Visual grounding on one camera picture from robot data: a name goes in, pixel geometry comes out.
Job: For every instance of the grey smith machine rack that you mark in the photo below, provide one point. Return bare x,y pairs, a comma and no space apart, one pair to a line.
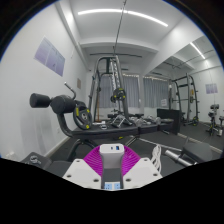
118,76

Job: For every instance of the grey window curtain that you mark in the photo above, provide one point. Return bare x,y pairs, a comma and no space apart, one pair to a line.
133,91

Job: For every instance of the metal key bunch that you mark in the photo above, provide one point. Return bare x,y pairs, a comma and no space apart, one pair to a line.
34,160

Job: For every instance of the weight plate on rack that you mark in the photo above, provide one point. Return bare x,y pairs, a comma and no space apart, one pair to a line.
118,95

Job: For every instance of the long ceiling light strip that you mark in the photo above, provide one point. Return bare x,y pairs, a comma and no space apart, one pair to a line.
197,50
133,14

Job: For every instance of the small purple wall poster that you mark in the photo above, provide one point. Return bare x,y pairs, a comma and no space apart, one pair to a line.
211,88

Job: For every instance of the small brown wall board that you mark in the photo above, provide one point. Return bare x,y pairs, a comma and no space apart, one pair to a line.
79,83

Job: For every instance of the black power rack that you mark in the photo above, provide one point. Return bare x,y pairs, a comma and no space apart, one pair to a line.
190,96

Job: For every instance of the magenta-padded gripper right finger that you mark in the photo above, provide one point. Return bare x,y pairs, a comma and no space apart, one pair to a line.
140,171

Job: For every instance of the black padded weight bench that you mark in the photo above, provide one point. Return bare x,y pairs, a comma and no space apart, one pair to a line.
198,151

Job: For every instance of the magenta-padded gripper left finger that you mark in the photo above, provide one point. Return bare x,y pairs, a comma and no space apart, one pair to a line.
81,171

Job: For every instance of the black bench with roller pads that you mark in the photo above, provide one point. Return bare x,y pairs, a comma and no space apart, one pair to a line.
106,131

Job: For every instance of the silver barbell bar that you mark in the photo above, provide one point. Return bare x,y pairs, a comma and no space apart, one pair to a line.
178,158

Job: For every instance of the black yellow weight plate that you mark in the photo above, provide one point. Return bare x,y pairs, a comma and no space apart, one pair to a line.
82,117

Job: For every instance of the black exercise machine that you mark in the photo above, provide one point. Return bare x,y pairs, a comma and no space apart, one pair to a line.
215,118

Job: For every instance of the small white charger block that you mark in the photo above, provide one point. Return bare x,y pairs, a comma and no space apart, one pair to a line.
111,156

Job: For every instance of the group of floor dumbbells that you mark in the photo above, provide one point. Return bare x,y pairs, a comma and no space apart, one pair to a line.
146,119

